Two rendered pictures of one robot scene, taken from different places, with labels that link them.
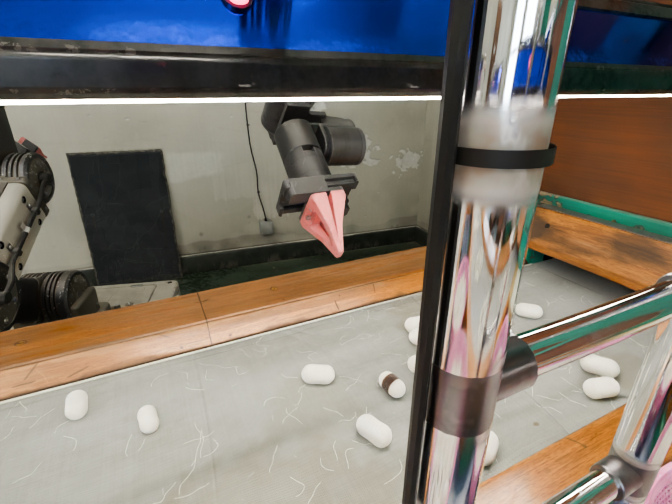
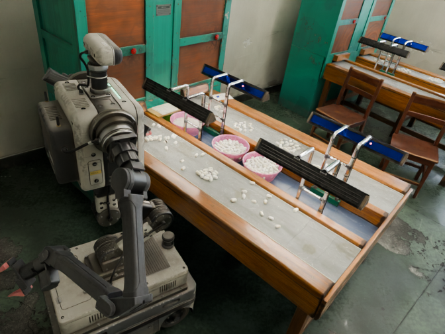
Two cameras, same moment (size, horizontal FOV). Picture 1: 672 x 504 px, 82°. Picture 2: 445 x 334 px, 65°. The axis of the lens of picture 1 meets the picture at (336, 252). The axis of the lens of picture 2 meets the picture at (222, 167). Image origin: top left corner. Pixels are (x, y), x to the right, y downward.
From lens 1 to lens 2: 233 cm
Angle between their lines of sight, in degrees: 97
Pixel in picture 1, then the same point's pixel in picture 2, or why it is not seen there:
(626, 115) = not seen: hidden behind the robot
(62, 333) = (170, 175)
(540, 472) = (178, 131)
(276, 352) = (160, 154)
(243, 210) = not seen: outside the picture
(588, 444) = (172, 127)
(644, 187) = not seen: hidden behind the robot
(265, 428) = (177, 152)
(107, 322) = (164, 171)
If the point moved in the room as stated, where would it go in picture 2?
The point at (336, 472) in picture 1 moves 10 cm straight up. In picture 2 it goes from (181, 146) to (182, 133)
